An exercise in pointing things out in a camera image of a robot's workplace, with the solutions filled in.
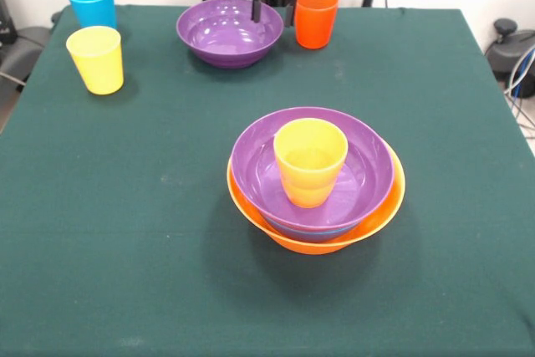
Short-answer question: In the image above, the orange cup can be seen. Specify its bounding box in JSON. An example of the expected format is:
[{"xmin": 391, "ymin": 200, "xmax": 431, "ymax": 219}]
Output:
[{"xmin": 273, "ymin": 117, "xmax": 349, "ymax": 209}]

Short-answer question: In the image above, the black floor base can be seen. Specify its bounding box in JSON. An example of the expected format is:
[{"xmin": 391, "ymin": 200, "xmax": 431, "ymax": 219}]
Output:
[{"xmin": 484, "ymin": 18, "xmax": 535, "ymax": 82}]

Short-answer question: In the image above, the large orange bowl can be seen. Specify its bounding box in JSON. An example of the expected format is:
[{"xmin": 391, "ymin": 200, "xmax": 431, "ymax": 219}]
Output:
[{"xmin": 226, "ymin": 143, "xmax": 406, "ymax": 256}]

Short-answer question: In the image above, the purple bowl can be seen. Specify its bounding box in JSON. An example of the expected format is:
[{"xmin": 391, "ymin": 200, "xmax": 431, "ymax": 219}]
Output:
[
  {"xmin": 176, "ymin": 0, "xmax": 285, "ymax": 69},
  {"xmin": 230, "ymin": 106, "xmax": 396, "ymax": 244}
]

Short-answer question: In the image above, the bundle of cables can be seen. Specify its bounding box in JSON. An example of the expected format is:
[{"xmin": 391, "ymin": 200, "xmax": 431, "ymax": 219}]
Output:
[{"xmin": 503, "ymin": 45, "xmax": 535, "ymax": 140}]

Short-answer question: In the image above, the blue cup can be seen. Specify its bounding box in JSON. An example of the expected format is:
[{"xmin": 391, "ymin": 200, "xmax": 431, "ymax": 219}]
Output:
[{"xmin": 66, "ymin": 0, "xmax": 118, "ymax": 31}]

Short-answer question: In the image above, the red cup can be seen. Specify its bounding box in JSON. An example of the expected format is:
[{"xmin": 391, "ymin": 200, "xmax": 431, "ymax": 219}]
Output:
[{"xmin": 294, "ymin": 0, "xmax": 340, "ymax": 50}]

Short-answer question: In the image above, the large blue bowl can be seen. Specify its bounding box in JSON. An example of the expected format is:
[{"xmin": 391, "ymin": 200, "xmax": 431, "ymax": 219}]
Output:
[{"xmin": 267, "ymin": 222, "xmax": 356, "ymax": 237}]

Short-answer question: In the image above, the yellow cup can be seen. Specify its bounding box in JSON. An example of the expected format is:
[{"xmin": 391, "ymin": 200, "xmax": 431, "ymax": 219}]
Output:
[{"xmin": 65, "ymin": 26, "xmax": 125, "ymax": 95}]

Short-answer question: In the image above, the dark green tablecloth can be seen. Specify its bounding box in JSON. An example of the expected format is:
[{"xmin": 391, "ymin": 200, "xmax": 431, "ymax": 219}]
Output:
[{"xmin": 0, "ymin": 4, "xmax": 535, "ymax": 357}]

